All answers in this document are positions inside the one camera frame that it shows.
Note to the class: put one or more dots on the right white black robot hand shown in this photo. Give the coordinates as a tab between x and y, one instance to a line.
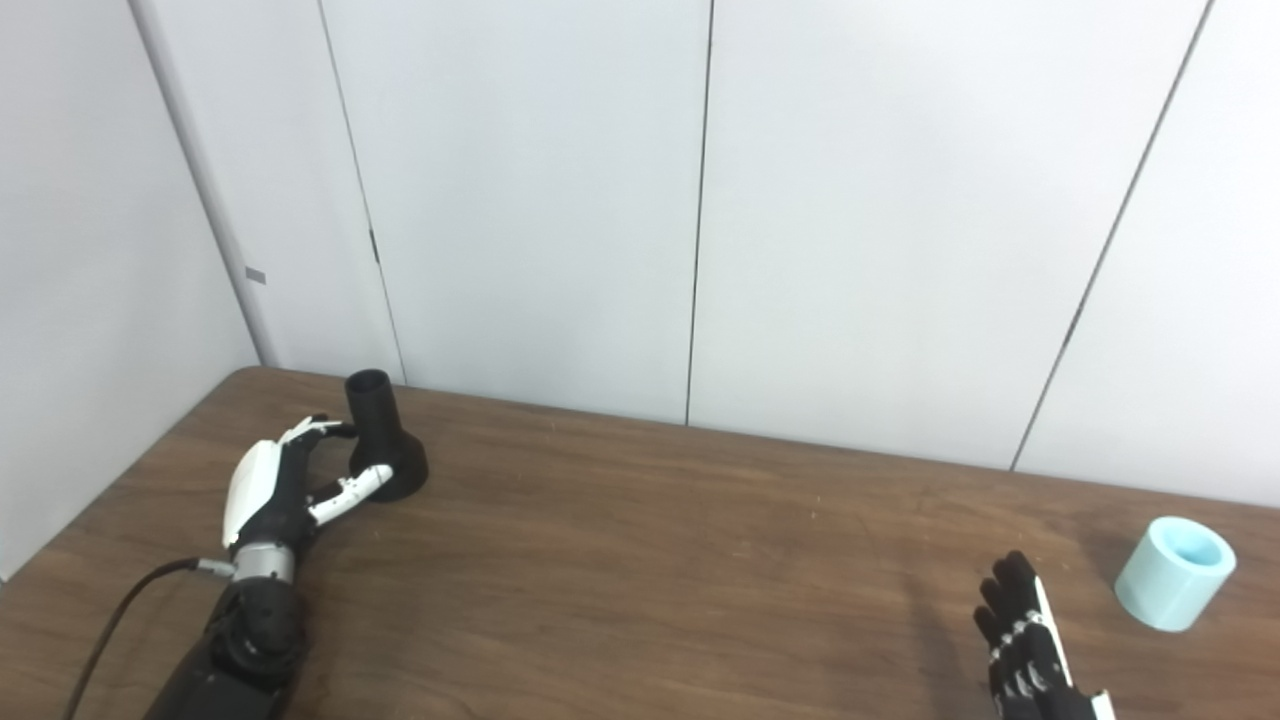
1030	650

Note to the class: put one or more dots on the black funnel-shaped nozzle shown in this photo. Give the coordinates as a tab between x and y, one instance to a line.
385	445

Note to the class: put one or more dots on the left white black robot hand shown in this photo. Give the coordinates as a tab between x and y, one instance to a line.
262	490

